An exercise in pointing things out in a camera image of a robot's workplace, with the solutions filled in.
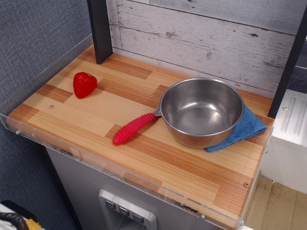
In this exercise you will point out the red plastic toy strawberry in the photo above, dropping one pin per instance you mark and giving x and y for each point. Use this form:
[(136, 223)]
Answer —
[(84, 84)]

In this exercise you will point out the blue folded cloth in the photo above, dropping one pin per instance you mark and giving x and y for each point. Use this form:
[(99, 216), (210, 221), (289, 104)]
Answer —
[(249, 126)]

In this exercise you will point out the grey toy fridge cabinet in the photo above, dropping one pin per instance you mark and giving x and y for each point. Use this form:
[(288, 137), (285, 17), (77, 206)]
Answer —
[(82, 184)]

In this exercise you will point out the silver dispenser button panel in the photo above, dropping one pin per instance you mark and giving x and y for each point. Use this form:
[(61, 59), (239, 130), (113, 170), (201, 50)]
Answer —
[(121, 214)]

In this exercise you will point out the white ribbed appliance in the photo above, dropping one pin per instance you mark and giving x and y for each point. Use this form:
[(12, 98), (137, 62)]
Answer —
[(285, 157)]

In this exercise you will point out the clear acrylic table guard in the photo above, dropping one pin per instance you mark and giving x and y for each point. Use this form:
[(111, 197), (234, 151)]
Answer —
[(215, 186)]

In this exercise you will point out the stainless pot with red handle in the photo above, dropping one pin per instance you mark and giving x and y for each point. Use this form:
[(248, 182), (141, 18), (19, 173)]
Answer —
[(198, 112)]

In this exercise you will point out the dark left shelf post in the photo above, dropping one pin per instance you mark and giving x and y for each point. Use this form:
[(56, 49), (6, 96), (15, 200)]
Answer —
[(100, 27)]

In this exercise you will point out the dark shelf post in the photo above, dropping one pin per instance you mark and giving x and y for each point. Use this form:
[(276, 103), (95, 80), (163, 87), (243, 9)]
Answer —
[(289, 67), (100, 27)]

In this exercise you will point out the dark right shelf post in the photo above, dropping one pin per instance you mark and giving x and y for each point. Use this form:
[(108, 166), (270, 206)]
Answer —
[(289, 67)]

